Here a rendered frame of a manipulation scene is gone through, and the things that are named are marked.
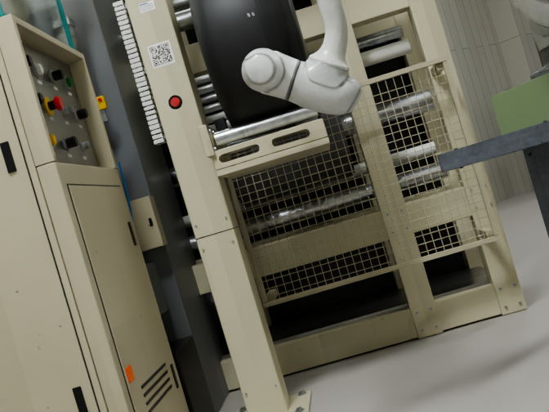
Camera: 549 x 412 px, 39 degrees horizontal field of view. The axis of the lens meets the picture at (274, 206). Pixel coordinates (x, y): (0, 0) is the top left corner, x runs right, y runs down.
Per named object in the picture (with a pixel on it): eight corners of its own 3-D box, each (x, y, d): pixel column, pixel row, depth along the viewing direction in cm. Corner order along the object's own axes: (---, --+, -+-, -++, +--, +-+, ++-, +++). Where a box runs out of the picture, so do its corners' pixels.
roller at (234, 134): (208, 132, 244) (212, 136, 248) (212, 145, 243) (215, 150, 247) (316, 99, 241) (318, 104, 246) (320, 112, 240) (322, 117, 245)
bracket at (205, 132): (206, 157, 240) (197, 127, 240) (224, 163, 280) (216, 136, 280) (216, 154, 240) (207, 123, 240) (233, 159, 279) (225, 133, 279)
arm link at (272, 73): (238, 84, 198) (287, 101, 198) (232, 84, 182) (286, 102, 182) (251, 42, 196) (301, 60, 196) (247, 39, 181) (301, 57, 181)
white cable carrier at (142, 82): (153, 144, 254) (112, 2, 254) (157, 145, 259) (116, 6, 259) (167, 141, 253) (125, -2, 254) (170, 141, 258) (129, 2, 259)
